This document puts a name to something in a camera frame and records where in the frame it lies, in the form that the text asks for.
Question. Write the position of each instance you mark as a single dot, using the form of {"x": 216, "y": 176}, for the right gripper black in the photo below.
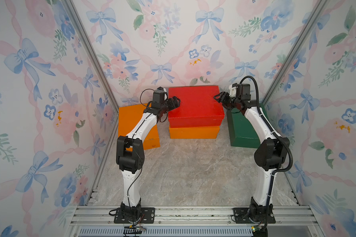
{"x": 223, "y": 98}

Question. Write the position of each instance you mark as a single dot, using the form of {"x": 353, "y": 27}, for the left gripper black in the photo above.
{"x": 176, "y": 102}

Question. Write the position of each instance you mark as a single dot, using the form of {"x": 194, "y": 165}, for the red shoebox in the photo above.
{"x": 197, "y": 108}

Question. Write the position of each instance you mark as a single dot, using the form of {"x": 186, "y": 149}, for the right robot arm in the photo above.
{"x": 269, "y": 156}

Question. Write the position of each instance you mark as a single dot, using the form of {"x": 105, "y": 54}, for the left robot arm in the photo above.
{"x": 130, "y": 155}

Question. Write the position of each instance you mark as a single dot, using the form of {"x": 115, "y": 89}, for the green shoebox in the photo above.
{"x": 248, "y": 130}

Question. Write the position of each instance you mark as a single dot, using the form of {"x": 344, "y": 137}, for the right connector board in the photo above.
{"x": 258, "y": 231}

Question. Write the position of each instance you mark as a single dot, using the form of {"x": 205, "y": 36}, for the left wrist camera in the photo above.
{"x": 162, "y": 93}

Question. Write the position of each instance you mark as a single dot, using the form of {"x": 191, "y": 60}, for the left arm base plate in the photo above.
{"x": 135, "y": 215}

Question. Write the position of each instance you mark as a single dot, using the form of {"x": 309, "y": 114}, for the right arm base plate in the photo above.
{"x": 243, "y": 215}

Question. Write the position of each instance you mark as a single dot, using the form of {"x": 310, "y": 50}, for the right corner aluminium post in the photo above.
{"x": 296, "y": 47}

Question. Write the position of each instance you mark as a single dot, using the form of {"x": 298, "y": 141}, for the corner aluminium post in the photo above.
{"x": 82, "y": 33}
{"x": 296, "y": 47}

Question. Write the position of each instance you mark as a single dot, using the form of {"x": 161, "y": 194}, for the left corner aluminium post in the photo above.
{"x": 82, "y": 33}

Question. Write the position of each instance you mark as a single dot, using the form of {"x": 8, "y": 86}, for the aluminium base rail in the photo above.
{"x": 192, "y": 221}

